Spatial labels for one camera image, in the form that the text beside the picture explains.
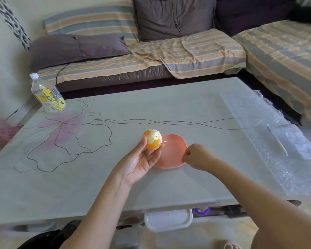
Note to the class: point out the clear bubble wrap sheet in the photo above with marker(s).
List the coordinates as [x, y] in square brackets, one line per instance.
[248, 111]

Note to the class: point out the person's left hand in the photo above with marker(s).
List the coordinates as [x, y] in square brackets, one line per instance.
[134, 165]

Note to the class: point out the grey upright cushion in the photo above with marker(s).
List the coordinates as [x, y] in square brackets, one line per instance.
[171, 18]

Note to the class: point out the person's right leg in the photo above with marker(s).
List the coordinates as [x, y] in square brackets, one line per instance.
[257, 243]

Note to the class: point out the person's left forearm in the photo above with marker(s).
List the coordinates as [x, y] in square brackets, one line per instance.
[96, 220]

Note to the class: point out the person's right hand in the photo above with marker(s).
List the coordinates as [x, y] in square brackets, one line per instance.
[199, 158]

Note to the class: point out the striped sofa sheet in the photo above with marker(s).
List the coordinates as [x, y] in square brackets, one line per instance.
[199, 53]
[287, 54]

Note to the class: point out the black plastic bag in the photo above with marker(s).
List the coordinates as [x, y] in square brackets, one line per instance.
[46, 238]

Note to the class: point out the person's right forearm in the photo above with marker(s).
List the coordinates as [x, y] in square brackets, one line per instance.
[269, 207]

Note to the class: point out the person's right foot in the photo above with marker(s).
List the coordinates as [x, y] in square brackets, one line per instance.
[229, 246]

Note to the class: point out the clear plastic bag paper label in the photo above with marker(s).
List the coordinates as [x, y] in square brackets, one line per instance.
[300, 141]

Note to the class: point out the thin white stick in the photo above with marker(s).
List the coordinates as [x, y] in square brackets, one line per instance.
[278, 142]

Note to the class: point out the white carved screen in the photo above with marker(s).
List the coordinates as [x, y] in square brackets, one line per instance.
[14, 23]

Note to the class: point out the orange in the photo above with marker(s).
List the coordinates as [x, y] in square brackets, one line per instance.
[153, 141]

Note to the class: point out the white plastic container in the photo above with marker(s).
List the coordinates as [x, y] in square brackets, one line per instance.
[168, 220]

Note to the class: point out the black garment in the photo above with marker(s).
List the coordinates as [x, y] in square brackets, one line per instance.
[307, 15]

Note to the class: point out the black box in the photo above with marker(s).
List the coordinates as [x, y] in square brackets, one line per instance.
[234, 210]

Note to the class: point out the clear bottle yellow label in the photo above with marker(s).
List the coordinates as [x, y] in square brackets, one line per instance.
[46, 94]

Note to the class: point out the grey flat pillow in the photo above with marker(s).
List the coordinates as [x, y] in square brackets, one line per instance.
[67, 49]

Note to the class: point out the dark brown sofa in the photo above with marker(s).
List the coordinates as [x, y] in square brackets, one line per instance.
[114, 77]

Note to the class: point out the pink plastic dish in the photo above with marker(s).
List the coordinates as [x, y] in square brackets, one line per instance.
[173, 152]

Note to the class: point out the dark purple cushion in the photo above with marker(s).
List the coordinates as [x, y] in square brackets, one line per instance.
[248, 14]

